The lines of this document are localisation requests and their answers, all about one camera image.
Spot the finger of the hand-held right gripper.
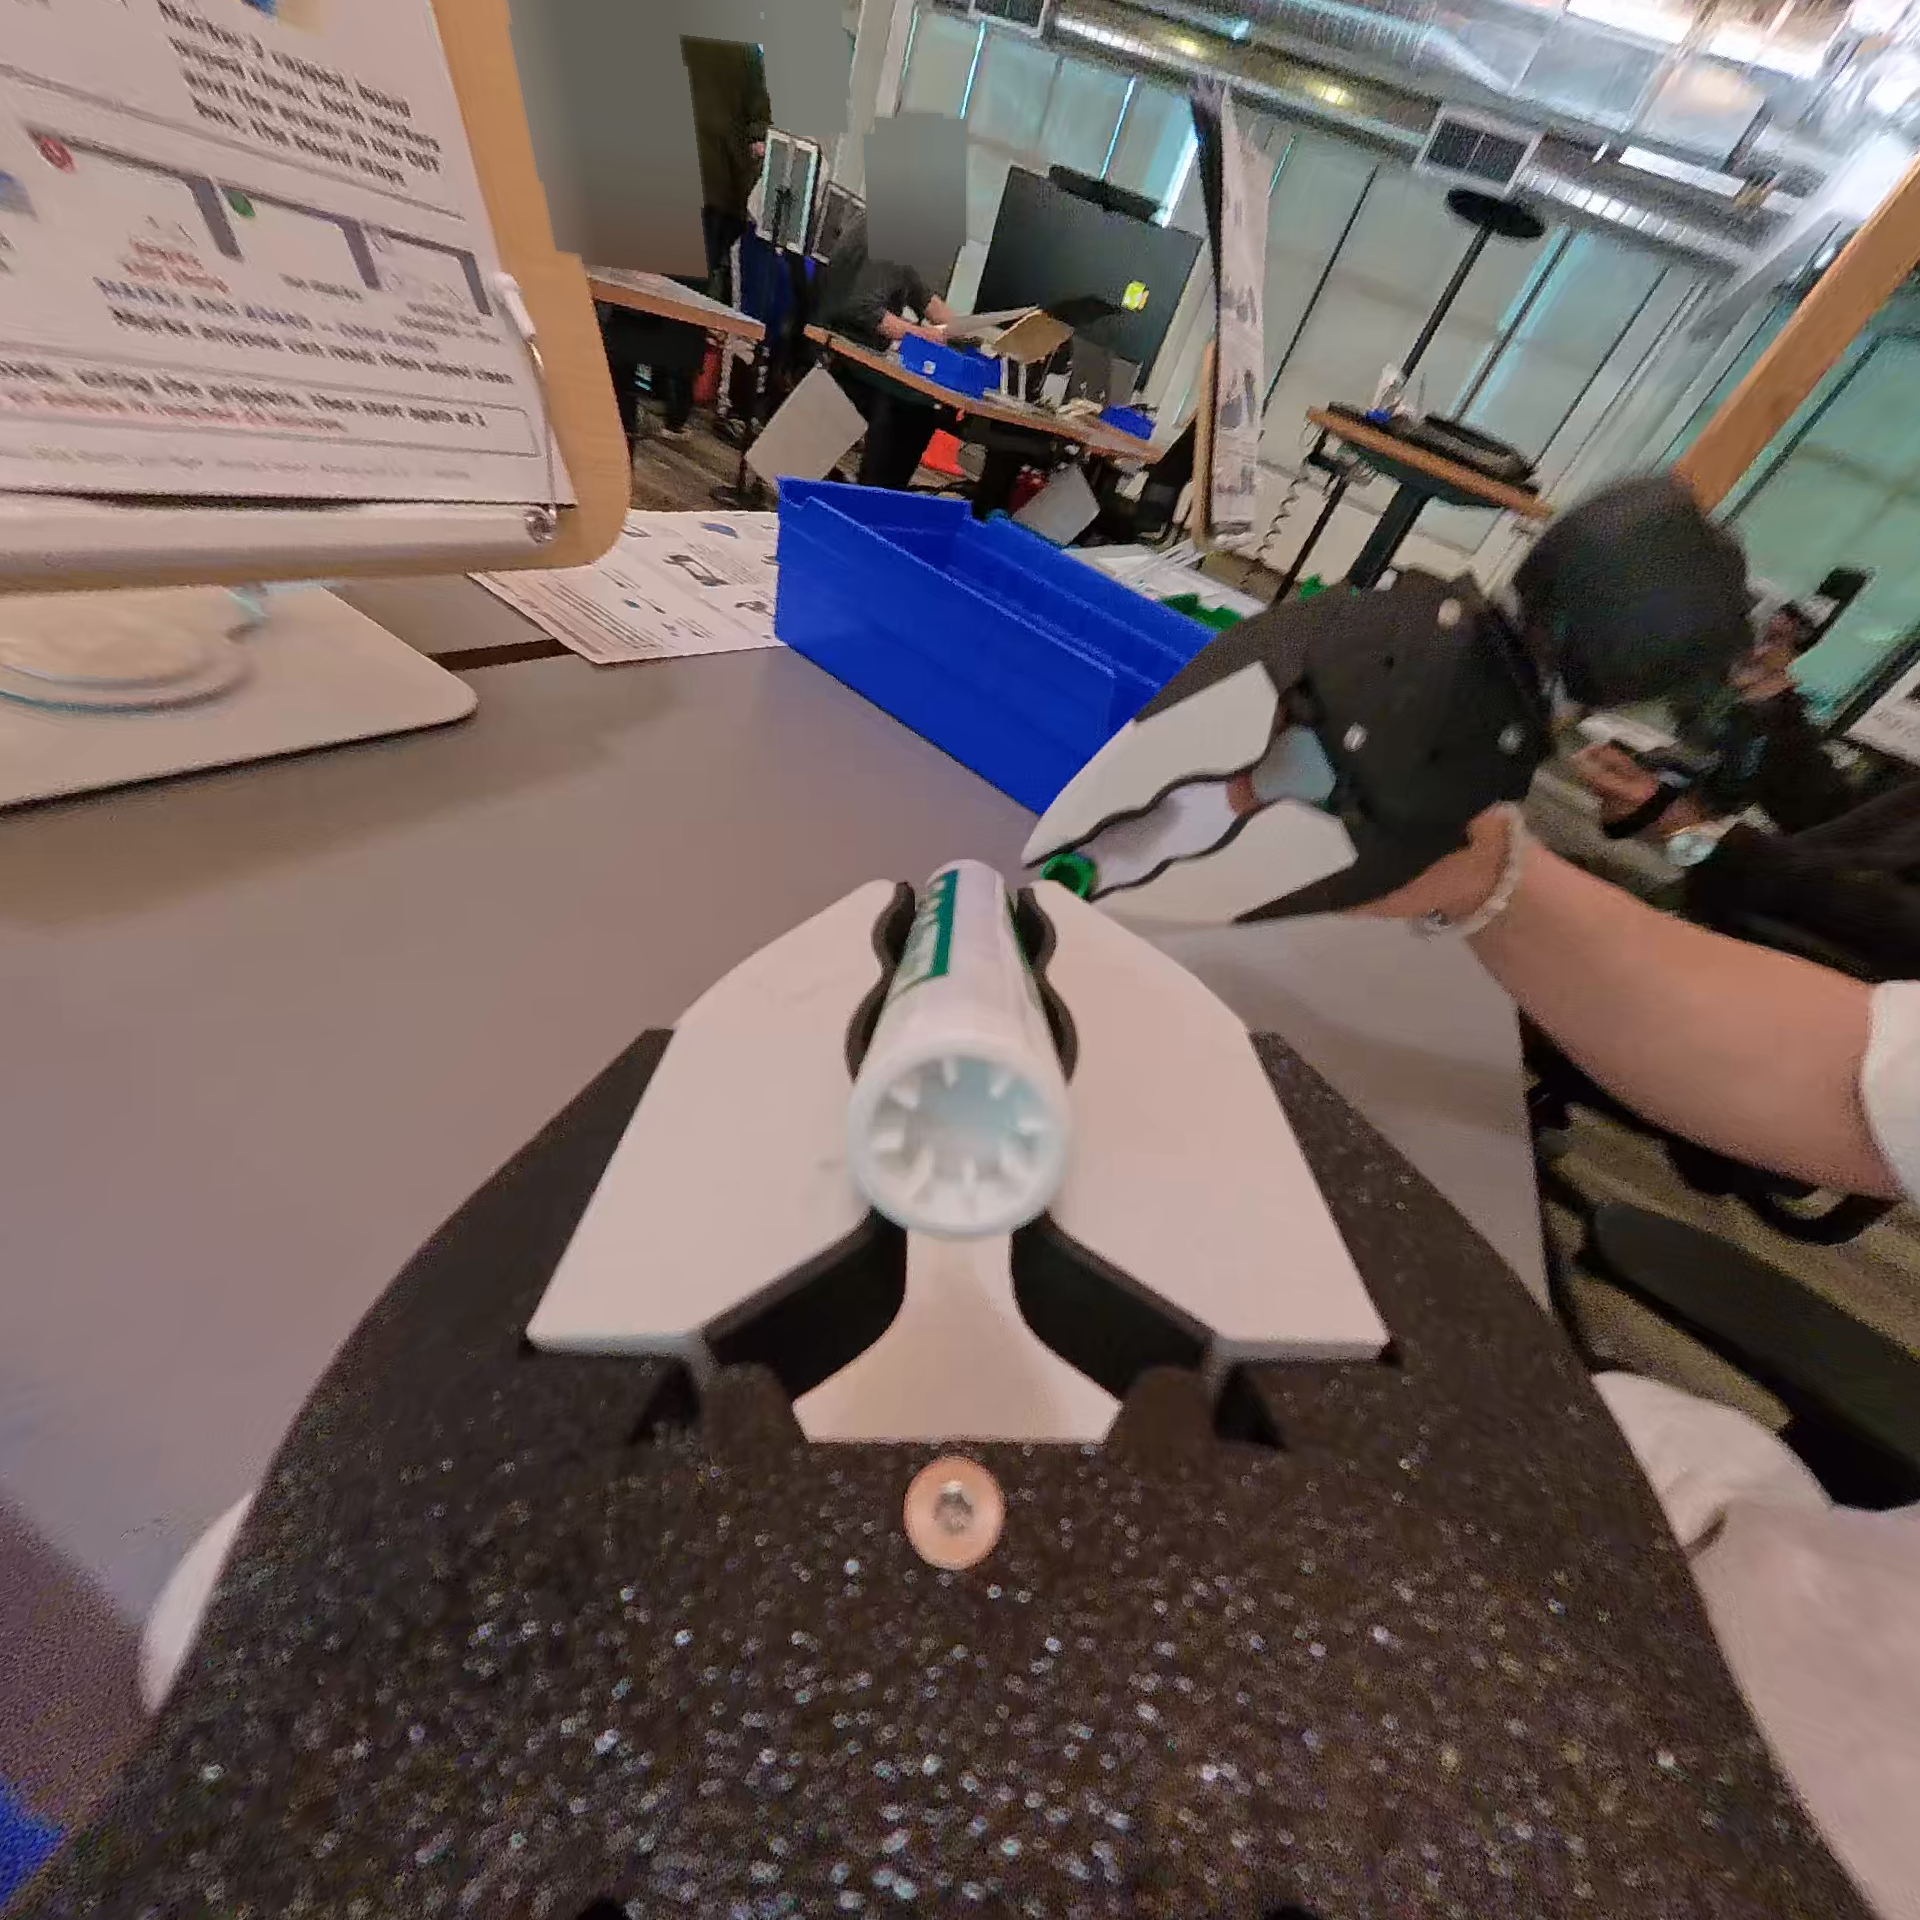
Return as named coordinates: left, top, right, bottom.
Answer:
left=1021, top=661, right=1283, bottom=872
left=1088, top=778, right=1364, bottom=922

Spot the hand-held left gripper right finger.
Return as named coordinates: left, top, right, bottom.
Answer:
left=1019, top=882, right=1389, bottom=1414

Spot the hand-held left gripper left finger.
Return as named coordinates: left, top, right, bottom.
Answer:
left=523, top=882, right=912, bottom=1403

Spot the green whiteboard marker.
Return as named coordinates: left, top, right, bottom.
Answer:
left=846, top=856, right=1079, bottom=1241

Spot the white whiteboard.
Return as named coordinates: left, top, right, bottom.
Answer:
left=136, top=1220, right=1128, bottom=1713

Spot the person's right forearm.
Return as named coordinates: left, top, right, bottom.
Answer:
left=1477, top=837, right=1897, bottom=1203

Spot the person's right hand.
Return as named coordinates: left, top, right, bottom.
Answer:
left=1341, top=807, right=1526, bottom=936

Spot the wooden standing desk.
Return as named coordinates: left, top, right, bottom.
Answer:
left=1305, top=405, right=1554, bottom=595

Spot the black bag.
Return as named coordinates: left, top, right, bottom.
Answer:
left=1372, top=408, right=1541, bottom=479

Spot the wooden office desk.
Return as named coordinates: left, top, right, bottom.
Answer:
left=800, top=320, right=1161, bottom=521

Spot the display board on stand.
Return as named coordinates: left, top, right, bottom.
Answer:
left=1192, top=82, right=1274, bottom=534

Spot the grey leaning panel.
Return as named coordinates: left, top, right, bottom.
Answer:
left=746, top=363, right=873, bottom=489

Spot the black floor lamp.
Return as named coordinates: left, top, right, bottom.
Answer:
left=1395, top=187, right=1547, bottom=408

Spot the large black screen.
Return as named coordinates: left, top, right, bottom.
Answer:
left=974, top=164, right=1210, bottom=397

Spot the printed instruction sheet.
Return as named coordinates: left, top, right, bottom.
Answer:
left=467, top=507, right=786, bottom=667

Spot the black office chair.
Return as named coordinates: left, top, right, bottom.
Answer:
left=1520, top=1019, right=1920, bottom=1507

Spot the wooden instruction display board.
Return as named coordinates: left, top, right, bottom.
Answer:
left=0, top=0, right=632, bottom=595

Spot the pearl bracelet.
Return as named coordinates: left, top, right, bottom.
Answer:
left=1408, top=802, right=1532, bottom=944

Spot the wooden post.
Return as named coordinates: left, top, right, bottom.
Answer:
left=1671, top=196, right=1920, bottom=511

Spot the silver ceiling duct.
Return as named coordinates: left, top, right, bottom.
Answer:
left=1051, top=0, right=1920, bottom=196

